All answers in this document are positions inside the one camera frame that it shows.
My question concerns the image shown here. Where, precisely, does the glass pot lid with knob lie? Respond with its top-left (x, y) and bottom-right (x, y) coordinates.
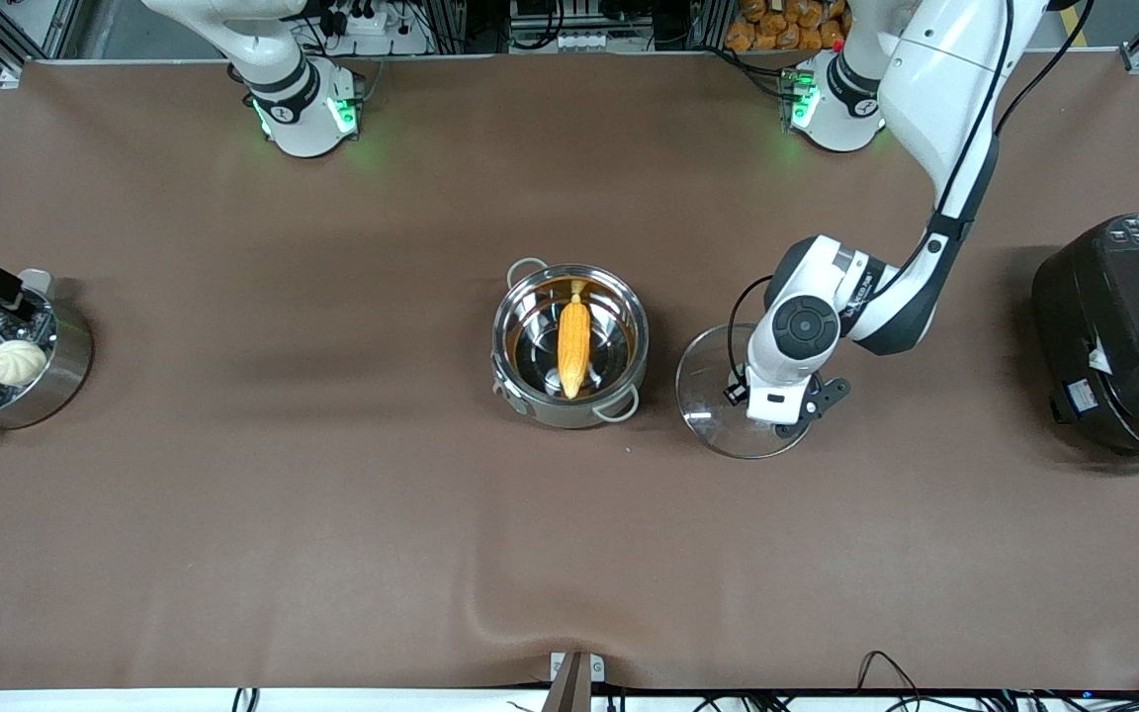
top-left (675, 321), bottom-right (825, 460)

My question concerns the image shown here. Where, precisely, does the yellow corn cob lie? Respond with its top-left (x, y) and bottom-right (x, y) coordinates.
top-left (557, 280), bottom-right (594, 401)

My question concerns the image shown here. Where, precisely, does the stainless steel steamer pot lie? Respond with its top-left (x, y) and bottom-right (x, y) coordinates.
top-left (0, 267), bottom-right (95, 447)

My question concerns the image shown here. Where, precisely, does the white steamed bun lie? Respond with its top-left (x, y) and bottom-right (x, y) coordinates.
top-left (0, 339), bottom-right (49, 389)

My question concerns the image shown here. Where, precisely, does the black rice cooker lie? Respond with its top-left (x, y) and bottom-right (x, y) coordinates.
top-left (1031, 212), bottom-right (1139, 468)

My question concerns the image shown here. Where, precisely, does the bag of orange breads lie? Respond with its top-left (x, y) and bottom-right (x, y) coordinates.
top-left (725, 0), bottom-right (853, 53)

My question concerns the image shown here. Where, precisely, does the brown table cloth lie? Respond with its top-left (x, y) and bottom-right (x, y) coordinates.
top-left (0, 49), bottom-right (1139, 692)

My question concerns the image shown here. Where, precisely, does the white power strip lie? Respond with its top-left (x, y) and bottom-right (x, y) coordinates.
top-left (316, 6), bottom-right (391, 38)

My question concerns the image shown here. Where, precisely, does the steel pot with grey handles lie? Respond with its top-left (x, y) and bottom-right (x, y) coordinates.
top-left (490, 257), bottom-right (652, 432)

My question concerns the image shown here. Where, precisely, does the metal table edge bracket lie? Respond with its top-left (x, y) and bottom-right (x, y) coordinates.
top-left (549, 650), bottom-right (607, 712)

